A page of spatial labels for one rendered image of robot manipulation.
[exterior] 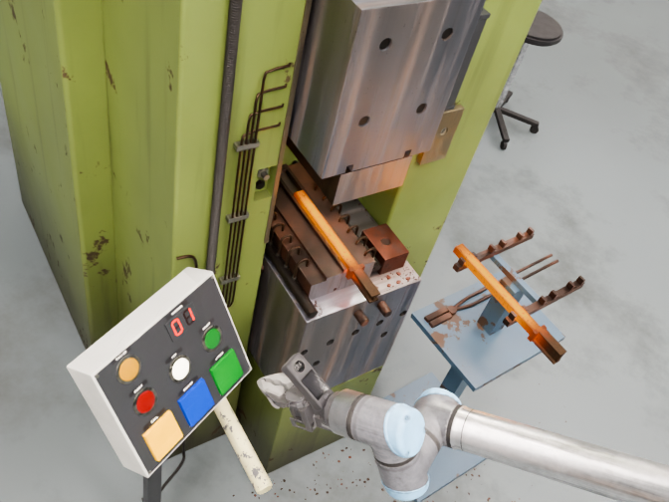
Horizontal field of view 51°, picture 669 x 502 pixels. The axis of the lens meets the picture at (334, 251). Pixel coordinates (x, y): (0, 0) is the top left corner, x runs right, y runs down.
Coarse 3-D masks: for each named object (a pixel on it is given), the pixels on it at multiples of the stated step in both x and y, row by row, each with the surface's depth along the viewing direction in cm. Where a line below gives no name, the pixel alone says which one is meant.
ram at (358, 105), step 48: (336, 0) 127; (384, 0) 125; (432, 0) 129; (480, 0) 136; (336, 48) 131; (384, 48) 132; (432, 48) 138; (336, 96) 136; (384, 96) 141; (432, 96) 150; (336, 144) 145; (384, 144) 153
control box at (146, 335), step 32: (192, 288) 145; (128, 320) 141; (160, 320) 139; (192, 320) 146; (224, 320) 154; (96, 352) 134; (128, 352) 134; (160, 352) 140; (192, 352) 147; (224, 352) 155; (96, 384) 129; (128, 384) 135; (160, 384) 141; (192, 384) 148; (96, 416) 138; (128, 416) 136; (160, 416) 142; (128, 448) 138
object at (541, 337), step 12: (456, 252) 199; (468, 252) 198; (468, 264) 196; (480, 264) 196; (480, 276) 194; (492, 276) 194; (492, 288) 191; (504, 288) 191; (504, 300) 189; (516, 312) 186; (528, 324) 184; (540, 336) 183; (552, 336) 182; (540, 348) 184; (552, 348) 181; (552, 360) 181
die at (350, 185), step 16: (288, 144) 170; (304, 160) 165; (400, 160) 161; (336, 176) 154; (352, 176) 156; (368, 176) 159; (384, 176) 162; (400, 176) 166; (336, 192) 157; (352, 192) 160; (368, 192) 164
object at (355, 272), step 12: (300, 192) 199; (312, 204) 197; (312, 216) 194; (324, 228) 191; (336, 240) 189; (336, 252) 187; (348, 252) 187; (348, 264) 184; (360, 264) 184; (348, 276) 183; (360, 276) 182; (360, 288) 182; (372, 288) 180; (372, 300) 180
